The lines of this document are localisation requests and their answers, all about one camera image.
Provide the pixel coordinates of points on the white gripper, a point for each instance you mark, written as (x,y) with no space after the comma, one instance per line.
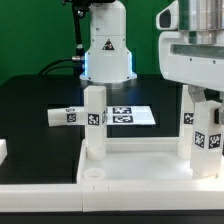
(191,45)

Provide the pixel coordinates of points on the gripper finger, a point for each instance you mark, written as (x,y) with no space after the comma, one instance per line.
(219,113)

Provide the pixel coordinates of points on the white desk top tray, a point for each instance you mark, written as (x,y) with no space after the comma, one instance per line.
(141,159)

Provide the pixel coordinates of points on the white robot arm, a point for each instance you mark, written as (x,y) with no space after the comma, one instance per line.
(108,60)

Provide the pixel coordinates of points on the white marker sheet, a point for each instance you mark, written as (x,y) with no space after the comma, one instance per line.
(130,115)

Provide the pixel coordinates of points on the white front fence bar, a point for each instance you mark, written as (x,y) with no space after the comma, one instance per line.
(114,196)

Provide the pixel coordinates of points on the white fence bar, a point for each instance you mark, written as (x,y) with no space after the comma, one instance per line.
(3,150)
(114,196)

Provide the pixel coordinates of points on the white left fence bar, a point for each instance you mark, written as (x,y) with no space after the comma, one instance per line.
(3,150)

